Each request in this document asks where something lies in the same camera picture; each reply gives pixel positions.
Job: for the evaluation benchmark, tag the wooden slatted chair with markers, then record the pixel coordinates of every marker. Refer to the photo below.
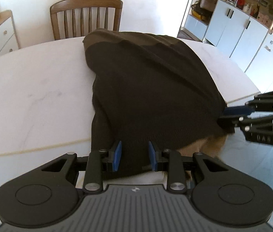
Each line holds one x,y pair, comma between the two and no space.
80,15

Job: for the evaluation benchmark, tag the white wall cabinet row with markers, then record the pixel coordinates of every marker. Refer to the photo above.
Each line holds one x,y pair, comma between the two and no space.
241,29

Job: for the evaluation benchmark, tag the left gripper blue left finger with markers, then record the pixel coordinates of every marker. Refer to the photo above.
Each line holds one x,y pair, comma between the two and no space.
116,156

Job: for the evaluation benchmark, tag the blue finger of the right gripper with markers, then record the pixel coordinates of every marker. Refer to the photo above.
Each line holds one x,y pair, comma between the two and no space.
238,111

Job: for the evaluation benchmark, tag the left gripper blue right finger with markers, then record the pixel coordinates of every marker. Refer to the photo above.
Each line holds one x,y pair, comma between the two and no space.
152,155

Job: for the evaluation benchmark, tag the brown colour-block sweater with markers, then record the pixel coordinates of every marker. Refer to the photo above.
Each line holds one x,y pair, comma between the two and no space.
151,88

